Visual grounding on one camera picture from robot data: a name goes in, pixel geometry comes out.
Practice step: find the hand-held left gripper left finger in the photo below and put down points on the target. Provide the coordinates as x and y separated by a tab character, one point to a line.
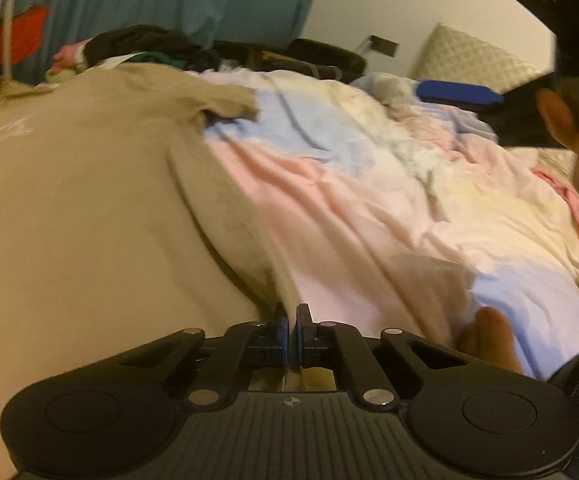
269	337

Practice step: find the black armchair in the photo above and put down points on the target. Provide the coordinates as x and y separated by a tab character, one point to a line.
319	57

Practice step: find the small pink cloth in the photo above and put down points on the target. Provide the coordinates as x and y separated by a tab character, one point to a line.
569	200

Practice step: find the tan t-shirt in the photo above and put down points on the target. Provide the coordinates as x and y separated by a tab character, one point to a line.
69	185

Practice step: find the red fuzzy cloth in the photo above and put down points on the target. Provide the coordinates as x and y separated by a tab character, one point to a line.
29	30

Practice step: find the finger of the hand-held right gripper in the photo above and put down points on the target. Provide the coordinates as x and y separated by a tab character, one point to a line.
519	120
459	92

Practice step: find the black garment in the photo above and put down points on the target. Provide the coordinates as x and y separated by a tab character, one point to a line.
154	42

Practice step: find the pink garment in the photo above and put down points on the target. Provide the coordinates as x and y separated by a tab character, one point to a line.
67	57

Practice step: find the quilted beige headboard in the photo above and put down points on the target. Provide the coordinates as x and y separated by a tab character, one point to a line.
469	55

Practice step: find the green garment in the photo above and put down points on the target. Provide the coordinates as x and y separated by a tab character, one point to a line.
149	56

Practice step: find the dark wall socket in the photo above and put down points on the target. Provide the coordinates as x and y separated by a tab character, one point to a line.
383	46

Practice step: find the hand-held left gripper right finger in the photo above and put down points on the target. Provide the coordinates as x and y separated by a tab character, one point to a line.
305	337

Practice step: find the pastel tie-dye duvet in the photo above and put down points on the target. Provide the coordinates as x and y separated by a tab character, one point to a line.
369	200

